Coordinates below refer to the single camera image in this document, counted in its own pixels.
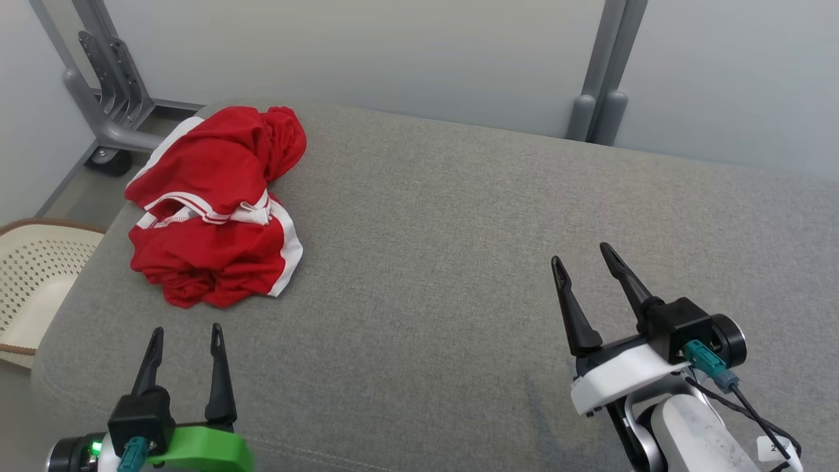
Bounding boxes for grey fabric sofa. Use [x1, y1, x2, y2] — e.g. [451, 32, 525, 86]
[31, 98, 839, 472]

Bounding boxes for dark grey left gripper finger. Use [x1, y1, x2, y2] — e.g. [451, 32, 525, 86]
[205, 323, 238, 427]
[131, 327, 165, 396]

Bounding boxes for cream perforated laundry basket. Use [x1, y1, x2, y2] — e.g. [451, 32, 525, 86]
[0, 218, 109, 370]

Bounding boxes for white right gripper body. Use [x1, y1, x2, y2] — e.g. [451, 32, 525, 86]
[570, 334, 692, 417]

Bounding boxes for red jersey with white trim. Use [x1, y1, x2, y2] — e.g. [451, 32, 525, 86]
[125, 105, 307, 227]

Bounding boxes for red shorts with white stripe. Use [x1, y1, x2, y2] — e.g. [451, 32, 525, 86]
[129, 197, 304, 309]

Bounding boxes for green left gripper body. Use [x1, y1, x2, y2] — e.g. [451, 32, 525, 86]
[147, 423, 254, 472]

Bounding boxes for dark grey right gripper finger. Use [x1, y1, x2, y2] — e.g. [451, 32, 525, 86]
[551, 256, 603, 358]
[600, 243, 664, 328]

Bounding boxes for grey double partition post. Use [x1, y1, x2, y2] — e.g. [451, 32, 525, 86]
[567, 0, 650, 147]

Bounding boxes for grey metal partition support frame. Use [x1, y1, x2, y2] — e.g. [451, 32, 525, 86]
[29, 0, 205, 178]

